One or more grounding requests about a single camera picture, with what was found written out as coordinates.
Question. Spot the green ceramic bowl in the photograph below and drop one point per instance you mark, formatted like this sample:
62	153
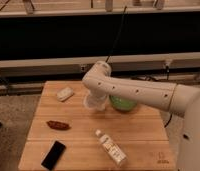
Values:
121	104

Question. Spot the black smartphone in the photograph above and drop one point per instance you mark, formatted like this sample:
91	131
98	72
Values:
53	155

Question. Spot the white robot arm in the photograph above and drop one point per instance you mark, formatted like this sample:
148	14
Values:
174	98

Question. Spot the brown dried food piece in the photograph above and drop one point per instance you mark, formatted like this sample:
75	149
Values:
58	125

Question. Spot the white ceramic cup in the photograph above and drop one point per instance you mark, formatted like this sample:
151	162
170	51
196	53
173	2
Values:
93	102

